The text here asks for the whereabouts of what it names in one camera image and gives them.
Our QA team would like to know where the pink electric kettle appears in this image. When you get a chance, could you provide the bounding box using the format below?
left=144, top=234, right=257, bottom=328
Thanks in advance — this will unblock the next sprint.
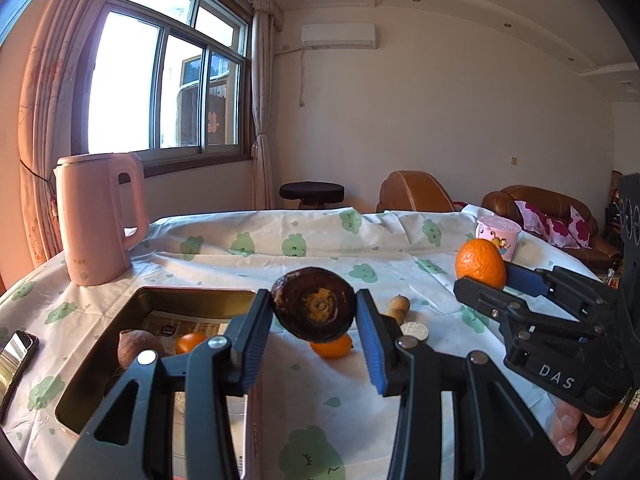
left=53, top=152, right=150, bottom=287

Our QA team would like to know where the sliding glass window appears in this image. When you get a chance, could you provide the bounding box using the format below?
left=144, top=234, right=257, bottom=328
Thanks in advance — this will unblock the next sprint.
left=87, top=0, right=253, bottom=156

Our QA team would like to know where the medium orange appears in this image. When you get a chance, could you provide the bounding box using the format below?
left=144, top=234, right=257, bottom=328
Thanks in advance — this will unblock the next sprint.
left=310, top=332, right=353, bottom=359

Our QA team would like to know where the brown leather sofa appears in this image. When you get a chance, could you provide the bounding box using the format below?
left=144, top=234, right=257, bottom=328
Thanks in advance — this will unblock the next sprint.
left=481, top=185, right=623, bottom=271

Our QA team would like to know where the large orange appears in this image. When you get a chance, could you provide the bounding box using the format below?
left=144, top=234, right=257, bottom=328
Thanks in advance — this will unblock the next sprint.
left=455, top=238, right=507, bottom=291

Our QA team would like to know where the pink tin box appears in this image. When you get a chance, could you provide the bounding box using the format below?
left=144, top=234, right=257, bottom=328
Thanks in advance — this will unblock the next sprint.
left=54, top=286, right=266, bottom=480

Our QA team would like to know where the white air conditioner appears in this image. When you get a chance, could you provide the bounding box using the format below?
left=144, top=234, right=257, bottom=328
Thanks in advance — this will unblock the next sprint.
left=301, top=23, right=377, bottom=51

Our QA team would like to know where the brown purple round fruit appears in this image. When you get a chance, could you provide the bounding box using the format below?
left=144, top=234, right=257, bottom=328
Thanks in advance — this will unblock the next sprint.
left=117, top=329, right=166, bottom=372

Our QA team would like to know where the white green printed tablecloth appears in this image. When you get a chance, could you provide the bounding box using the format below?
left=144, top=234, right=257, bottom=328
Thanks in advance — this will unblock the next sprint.
left=0, top=203, right=606, bottom=480

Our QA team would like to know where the person's right hand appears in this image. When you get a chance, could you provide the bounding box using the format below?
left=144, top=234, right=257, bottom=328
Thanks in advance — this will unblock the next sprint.
left=552, top=400, right=608, bottom=456

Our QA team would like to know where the dark round stool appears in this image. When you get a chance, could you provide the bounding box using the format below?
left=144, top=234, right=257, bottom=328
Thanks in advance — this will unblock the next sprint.
left=279, top=181, right=345, bottom=210

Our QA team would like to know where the beige patterned curtain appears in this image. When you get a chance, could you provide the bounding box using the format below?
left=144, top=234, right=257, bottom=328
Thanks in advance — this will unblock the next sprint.
left=250, top=10, right=277, bottom=210

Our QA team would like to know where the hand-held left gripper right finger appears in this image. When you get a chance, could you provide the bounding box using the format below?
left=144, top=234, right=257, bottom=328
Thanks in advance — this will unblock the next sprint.
left=352, top=288, right=571, bottom=480

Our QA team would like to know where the pink cartoon cup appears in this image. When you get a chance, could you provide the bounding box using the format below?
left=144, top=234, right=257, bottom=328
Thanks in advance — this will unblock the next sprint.
left=475, top=215, right=522, bottom=262

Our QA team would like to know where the air conditioner hose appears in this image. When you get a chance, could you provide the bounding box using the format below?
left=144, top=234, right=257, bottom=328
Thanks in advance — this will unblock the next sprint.
left=282, top=45, right=307, bottom=107

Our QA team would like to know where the pink patterned curtain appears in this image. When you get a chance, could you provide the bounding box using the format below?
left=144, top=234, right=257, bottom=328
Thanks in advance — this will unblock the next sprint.
left=17, top=0, right=131, bottom=268

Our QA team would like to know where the brown leather armchair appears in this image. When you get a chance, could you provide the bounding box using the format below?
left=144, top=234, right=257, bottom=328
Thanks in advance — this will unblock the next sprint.
left=376, top=170, right=456, bottom=213

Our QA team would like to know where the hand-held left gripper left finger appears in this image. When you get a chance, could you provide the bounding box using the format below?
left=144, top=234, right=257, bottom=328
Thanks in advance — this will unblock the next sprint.
left=57, top=288, right=273, bottom=480

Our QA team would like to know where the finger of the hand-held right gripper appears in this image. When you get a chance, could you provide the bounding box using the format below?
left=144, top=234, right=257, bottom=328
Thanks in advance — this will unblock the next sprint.
left=453, top=276, right=607, bottom=342
left=504, top=261, right=622, bottom=322

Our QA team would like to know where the small orange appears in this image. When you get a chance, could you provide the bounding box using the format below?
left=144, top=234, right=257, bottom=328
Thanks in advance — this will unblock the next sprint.
left=175, top=332, right=208, bottom=356

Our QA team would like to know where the black smartphone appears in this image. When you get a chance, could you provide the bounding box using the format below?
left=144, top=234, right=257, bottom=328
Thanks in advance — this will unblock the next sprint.
left=0, top=330, right=40, bottom=423

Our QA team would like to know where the dark round passion fruit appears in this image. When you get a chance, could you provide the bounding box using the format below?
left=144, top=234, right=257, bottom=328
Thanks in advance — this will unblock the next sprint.
left=271, top=267, right=356, bottom=345

